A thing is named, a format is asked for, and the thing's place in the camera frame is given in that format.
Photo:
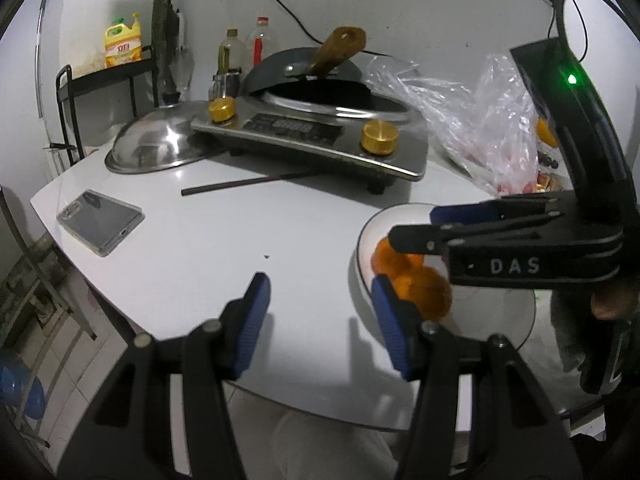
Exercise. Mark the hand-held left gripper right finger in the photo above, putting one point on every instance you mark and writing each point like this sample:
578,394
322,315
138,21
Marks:
387,310

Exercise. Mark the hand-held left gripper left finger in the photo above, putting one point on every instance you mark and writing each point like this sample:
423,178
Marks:
255,310

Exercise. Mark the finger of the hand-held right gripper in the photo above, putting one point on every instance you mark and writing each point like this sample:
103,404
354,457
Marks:
450,214
415,237

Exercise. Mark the orange mandarin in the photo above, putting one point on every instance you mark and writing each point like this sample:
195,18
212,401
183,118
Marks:
382,255
415,261
425,292

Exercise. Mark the white plate with dark rim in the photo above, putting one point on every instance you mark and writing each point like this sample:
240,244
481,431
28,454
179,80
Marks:
495,310

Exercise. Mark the person's right hand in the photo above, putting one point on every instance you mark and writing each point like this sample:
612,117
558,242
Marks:
612,302

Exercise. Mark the clear box of dark fruit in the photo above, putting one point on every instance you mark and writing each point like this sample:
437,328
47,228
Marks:
549,161

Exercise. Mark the large orange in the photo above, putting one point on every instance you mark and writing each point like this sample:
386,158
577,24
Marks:
545,132

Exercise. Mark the clear plastic bag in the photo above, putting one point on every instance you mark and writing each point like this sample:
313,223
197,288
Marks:
480,120

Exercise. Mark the dark chopstick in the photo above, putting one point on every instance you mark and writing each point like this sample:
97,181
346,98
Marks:
235,184

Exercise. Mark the light grey clothing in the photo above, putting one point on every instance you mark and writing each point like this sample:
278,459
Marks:
320,445

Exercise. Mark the steel induction cooker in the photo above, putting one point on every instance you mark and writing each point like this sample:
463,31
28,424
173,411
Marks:
300,132

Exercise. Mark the smartphone in clear case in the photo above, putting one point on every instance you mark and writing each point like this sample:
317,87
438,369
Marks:
97,220

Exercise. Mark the steel wok lid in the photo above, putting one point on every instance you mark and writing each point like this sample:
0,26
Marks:
155,140

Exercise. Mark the blue plastic container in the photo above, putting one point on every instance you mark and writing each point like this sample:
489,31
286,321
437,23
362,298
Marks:
20,385

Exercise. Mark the bottle with red label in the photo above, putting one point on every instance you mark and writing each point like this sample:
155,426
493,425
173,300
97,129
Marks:
260,40

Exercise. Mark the bottle with brown liquid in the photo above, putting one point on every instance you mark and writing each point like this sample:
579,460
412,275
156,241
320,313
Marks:
231,52

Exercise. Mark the black metal rack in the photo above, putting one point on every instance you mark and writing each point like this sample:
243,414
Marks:
100,74

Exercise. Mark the yellow detergent bottle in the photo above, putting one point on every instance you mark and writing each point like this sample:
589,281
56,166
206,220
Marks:
122,45

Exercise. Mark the dark metal bar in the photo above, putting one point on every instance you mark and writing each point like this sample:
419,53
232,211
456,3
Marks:
160,20

